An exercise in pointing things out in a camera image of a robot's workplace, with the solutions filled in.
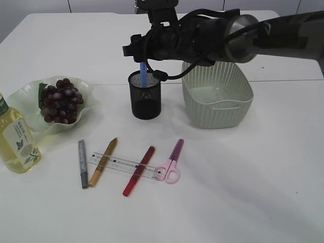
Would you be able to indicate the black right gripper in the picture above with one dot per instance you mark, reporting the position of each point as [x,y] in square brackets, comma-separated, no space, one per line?
[136,48]

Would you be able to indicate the blue scissors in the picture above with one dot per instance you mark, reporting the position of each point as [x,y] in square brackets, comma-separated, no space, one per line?
[143,74]

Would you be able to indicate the purple grape bunch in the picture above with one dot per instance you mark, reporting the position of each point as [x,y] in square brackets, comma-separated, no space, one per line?
[59,103]

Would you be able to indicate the yellow tea bottle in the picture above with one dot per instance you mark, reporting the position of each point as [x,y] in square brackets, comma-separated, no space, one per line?
[19,150]

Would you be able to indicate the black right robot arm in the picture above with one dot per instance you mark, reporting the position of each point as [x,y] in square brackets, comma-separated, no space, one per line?
[203,37]

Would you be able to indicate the black mesh pen holder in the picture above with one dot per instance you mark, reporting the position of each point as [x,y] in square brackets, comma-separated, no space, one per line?
[145,102]

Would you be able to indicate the green plastic woven basket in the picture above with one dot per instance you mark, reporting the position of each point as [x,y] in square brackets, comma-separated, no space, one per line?
[223,114]

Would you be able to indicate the gold marker pen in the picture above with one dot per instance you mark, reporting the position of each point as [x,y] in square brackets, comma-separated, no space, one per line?
[102,163]

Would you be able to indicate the grey marker pen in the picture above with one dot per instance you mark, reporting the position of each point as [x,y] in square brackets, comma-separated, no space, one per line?
[83,164]

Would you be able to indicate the clear plastic ruler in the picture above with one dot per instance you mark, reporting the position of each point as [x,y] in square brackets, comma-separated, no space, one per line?
[122,165]

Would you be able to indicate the red marker pen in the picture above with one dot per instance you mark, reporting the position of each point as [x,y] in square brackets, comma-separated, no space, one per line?
[138,172]

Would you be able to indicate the pale green wavy plate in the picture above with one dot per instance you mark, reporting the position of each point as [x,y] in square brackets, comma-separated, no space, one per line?
[25,100]

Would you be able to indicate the pink purple scissors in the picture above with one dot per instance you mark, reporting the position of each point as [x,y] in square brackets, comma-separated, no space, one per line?
[169,172]

